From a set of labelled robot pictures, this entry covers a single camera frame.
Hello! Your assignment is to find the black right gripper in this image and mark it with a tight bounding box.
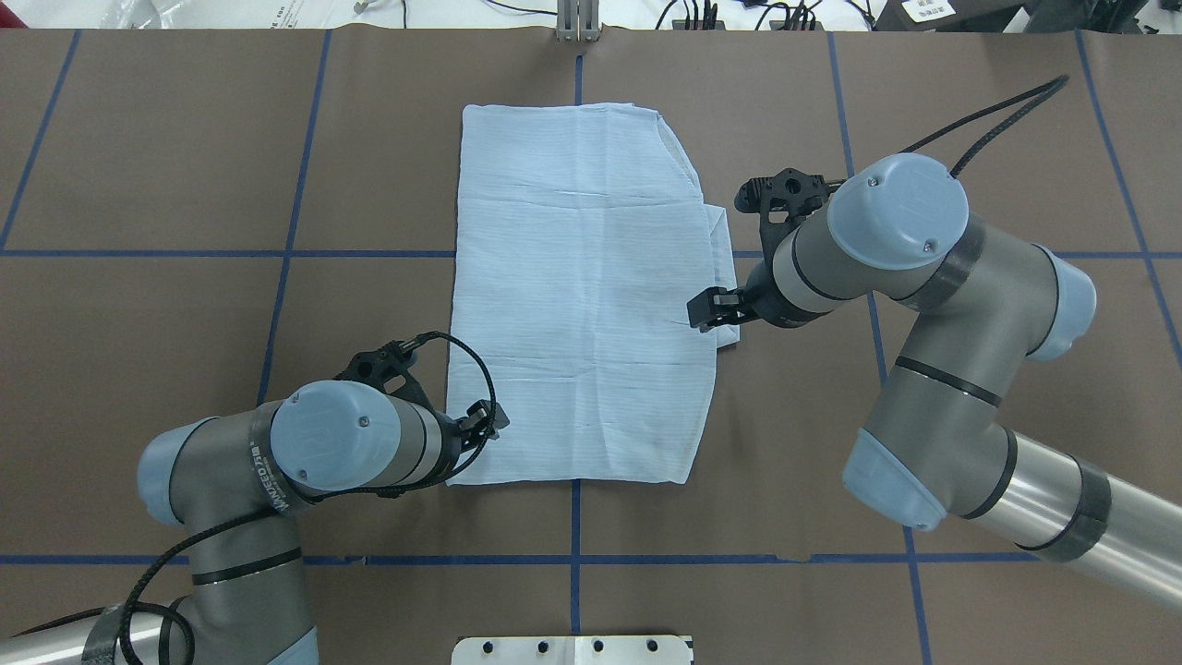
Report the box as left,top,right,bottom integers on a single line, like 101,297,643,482
687,168,830,332

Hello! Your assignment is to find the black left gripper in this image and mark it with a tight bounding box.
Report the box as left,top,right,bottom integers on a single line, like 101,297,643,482
335,340,511,459

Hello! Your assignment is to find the light blue button-up shirt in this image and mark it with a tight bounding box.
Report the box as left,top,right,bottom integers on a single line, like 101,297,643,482
447,103,739,487

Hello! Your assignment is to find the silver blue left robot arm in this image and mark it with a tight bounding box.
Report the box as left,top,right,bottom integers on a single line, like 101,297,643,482
4,330,508,664

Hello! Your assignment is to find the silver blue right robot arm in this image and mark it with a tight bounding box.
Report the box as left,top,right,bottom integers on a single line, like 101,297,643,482
687,152,1181,611

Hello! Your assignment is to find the aluminium frame post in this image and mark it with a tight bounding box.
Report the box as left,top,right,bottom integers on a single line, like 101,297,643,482
556,0,602,43

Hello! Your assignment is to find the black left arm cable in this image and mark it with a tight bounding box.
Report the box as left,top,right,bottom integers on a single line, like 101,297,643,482
121,331,500,665

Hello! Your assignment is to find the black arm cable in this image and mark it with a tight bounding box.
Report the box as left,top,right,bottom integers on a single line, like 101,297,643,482
900,74,1070,178
121,331,500,665

